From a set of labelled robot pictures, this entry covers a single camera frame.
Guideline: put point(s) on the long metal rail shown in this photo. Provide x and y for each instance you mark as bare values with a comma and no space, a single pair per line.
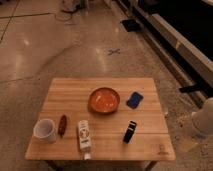
191,60

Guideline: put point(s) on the white mug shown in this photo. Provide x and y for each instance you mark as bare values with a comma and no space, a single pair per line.
45,130

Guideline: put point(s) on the blue sponge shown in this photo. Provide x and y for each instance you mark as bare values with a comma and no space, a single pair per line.
134,100

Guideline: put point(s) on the white object at top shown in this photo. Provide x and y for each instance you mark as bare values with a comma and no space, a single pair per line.
72,5

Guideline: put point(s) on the wooden folding table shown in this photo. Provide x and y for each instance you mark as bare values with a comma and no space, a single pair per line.
69,96

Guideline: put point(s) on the orange round bowl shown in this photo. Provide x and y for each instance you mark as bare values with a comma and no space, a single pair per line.
104,100

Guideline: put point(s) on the black upright eraser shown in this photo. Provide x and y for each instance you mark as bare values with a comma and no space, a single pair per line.
130,131

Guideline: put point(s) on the red-brown small object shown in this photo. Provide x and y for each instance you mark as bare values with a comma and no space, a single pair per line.
62,125

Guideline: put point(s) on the white lying bottle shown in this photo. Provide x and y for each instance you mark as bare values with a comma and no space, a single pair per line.
84,139

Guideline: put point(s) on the black floor mat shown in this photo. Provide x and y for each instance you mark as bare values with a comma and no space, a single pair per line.
131,25

